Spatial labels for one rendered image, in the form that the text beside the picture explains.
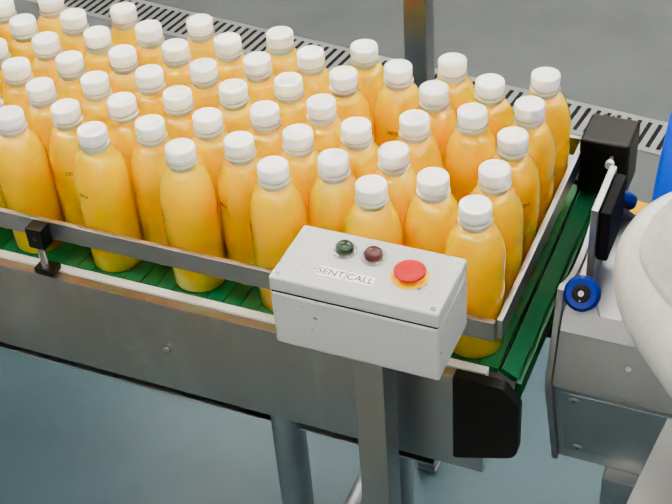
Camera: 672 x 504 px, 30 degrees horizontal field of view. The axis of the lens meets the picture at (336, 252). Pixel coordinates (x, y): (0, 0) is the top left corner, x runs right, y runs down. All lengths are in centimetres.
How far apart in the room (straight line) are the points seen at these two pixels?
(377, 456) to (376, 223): 30
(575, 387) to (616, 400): 5
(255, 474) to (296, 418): 94
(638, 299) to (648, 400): 49
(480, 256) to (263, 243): 28
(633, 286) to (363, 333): 36
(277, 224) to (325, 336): 19
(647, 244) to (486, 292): 39
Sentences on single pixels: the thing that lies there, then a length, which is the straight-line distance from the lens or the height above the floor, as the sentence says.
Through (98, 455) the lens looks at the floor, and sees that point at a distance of 276.
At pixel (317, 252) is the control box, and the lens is 142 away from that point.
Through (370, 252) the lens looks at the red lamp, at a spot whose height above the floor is 111.
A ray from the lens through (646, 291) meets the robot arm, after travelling 114.
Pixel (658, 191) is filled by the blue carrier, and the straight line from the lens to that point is 143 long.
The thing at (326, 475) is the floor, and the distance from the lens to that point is 264.
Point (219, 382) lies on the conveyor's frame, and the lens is 175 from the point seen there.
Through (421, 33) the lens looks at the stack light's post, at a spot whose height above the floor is 103.
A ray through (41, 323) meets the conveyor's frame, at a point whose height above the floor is 80.
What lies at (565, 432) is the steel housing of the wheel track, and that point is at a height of 70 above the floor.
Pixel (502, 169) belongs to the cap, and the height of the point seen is 112.
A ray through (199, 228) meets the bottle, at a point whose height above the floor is 101.
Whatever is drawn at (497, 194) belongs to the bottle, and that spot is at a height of 109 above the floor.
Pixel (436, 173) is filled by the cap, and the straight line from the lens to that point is 150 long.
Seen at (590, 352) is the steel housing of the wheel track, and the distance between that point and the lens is 161.
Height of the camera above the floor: 199
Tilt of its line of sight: 39 degrees down
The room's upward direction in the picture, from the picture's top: 5 degrees counter-clockwise
